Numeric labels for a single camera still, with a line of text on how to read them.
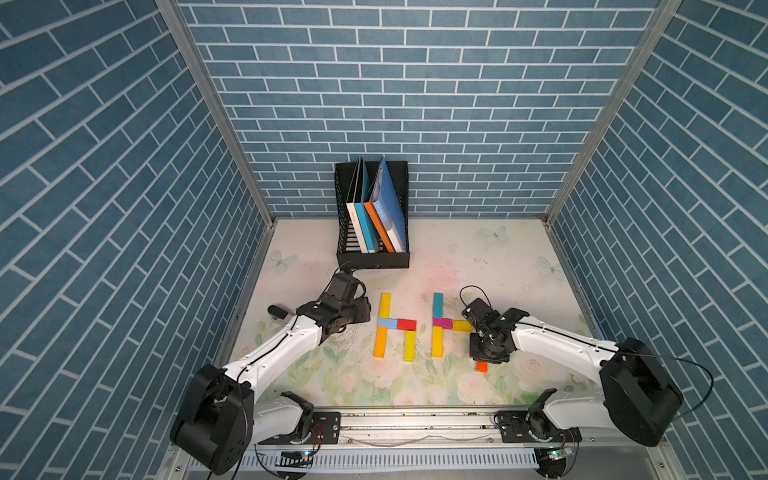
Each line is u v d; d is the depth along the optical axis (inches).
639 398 16.6
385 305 37.9
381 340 35.0
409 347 34.1
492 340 24.7
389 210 42.0
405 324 36.6
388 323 36.6
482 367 32.3
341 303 25.4
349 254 43.6
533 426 26.0
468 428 29.5
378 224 35.7
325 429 28.5
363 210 33.8
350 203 32.6
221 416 15.8
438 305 38.0
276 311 35.0
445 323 36.0
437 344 34.3
